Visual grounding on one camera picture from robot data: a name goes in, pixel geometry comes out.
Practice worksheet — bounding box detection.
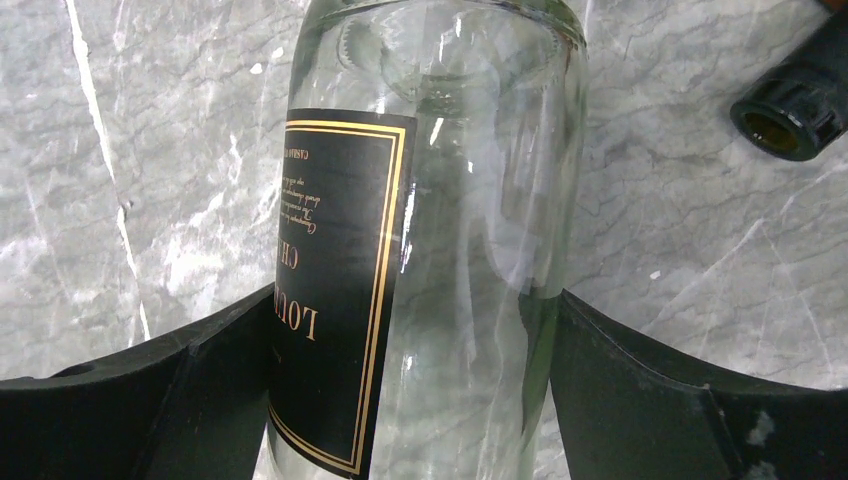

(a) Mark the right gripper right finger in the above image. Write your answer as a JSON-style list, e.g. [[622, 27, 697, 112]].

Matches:
[[550, 292, 847, 479]]

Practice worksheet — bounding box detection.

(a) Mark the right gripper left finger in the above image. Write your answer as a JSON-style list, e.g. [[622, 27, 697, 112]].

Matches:
[[1, 286, 274, 479]]

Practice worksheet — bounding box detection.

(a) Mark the clear tall bottle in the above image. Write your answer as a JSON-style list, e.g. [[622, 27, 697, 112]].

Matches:
[[268, 1, 588, 479]]

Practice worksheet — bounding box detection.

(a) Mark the green wine bottle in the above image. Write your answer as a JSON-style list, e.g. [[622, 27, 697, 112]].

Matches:
[[730, 1, 847, 162]]

